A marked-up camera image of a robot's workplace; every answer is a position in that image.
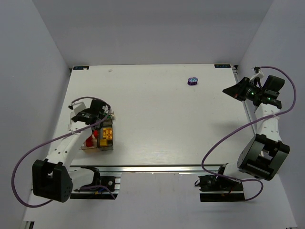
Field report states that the amber clear container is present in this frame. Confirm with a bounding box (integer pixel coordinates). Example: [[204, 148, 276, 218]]
[[81, 130, 99, 150]]

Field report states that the left blue table label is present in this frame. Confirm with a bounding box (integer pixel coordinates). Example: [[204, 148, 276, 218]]
[[72, 66, 89, 71]]

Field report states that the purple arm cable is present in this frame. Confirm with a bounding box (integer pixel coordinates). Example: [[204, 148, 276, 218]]
[[11, 96, 117, 208], [201, 65, 297, 201]]

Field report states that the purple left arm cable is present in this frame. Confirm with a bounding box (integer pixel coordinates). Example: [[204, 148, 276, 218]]
[[11, 96, 117, 208]]

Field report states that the red two-by-two lego brick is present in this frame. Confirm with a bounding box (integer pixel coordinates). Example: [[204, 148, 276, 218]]
[[85, 136, 94, 147]]

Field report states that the right blue table label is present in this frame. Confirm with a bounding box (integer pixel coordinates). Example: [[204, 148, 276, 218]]
[[214, 64, 231, 68]]

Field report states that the blue table label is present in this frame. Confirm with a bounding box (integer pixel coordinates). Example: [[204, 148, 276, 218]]
[[72, 66, 89, 71], [214, 64, 231, 68]]

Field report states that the aluminium table front rail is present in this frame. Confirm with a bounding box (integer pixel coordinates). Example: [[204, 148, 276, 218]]
[[44, 164, 270, 174]]

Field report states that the red sloped lego brick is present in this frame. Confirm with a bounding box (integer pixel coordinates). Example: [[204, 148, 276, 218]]
[[93, 130, 99, 139]]

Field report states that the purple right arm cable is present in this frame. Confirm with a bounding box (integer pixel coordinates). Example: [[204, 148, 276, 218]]
[[201, 65, 297, 201]]

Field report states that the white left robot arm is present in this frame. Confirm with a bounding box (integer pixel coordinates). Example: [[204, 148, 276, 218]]
[[32, 98, 111, 203]]

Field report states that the dark grey clear container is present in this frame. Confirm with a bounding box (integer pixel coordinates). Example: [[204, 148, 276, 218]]
[[97, 119, 113, 151]]

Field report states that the yellow two-by-three lego brick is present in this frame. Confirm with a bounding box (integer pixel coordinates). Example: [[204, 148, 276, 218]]
[[102, 127, 113, 140]]

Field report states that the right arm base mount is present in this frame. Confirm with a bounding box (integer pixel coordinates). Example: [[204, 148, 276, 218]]
[[194, 175, 245, 203]]

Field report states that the clear smoky long container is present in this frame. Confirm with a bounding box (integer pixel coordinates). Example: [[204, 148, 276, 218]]
[[71, 109, 112, 125]]

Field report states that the purple round lego piece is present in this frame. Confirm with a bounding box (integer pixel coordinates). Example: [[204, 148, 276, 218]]
[[187, 77, 198, 86]]

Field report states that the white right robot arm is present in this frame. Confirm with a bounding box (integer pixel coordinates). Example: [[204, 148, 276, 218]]
[[219, 67, 290, 181]]

